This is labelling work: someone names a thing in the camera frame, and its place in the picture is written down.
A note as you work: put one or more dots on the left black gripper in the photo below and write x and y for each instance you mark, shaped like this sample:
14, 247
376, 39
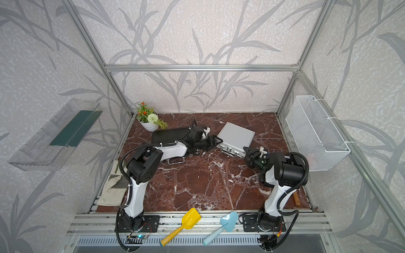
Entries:
213, 146

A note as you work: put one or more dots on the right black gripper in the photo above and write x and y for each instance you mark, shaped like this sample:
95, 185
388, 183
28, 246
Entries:
257, 154

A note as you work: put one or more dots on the silver poker set case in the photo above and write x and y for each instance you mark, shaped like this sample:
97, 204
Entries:
234, 139

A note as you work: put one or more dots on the black poker set case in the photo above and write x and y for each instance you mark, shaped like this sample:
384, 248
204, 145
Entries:
169, 135

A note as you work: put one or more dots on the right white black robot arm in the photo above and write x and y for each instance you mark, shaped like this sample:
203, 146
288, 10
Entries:
285, 174

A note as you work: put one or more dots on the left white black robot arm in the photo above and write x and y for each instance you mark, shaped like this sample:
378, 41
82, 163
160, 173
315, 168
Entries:
140, 164

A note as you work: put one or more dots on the potted plant white pot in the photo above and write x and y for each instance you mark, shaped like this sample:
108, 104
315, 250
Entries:
149, 118

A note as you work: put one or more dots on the light blue toy trowel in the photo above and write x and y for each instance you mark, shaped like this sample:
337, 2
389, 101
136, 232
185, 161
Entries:
227, 222

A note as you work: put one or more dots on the yellow toy shovel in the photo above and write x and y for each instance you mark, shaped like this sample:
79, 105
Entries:
188, 221

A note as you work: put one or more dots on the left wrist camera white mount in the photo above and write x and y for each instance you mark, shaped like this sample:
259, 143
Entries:
206, 132

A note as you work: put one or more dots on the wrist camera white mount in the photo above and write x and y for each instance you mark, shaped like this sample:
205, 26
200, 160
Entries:
262, 151
206, 132

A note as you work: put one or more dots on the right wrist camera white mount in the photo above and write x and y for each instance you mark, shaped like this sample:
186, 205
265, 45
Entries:
262, 151

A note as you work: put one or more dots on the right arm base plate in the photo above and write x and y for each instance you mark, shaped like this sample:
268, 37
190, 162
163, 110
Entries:
250, 225

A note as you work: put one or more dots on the blue garden fork wooden handle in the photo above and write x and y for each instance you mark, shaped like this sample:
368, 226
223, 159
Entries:
296, 199

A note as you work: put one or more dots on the white wire mesh basket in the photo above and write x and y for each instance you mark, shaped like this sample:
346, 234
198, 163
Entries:
315, 135

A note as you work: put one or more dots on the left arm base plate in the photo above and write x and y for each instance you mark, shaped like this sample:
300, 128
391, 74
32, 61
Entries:
148, 224

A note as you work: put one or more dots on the aluminium front rail frame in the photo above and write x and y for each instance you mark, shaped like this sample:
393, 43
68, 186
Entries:
103, 224

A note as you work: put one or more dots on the clear plastic wall shelf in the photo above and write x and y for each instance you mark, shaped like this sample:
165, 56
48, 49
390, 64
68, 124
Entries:
51, 147

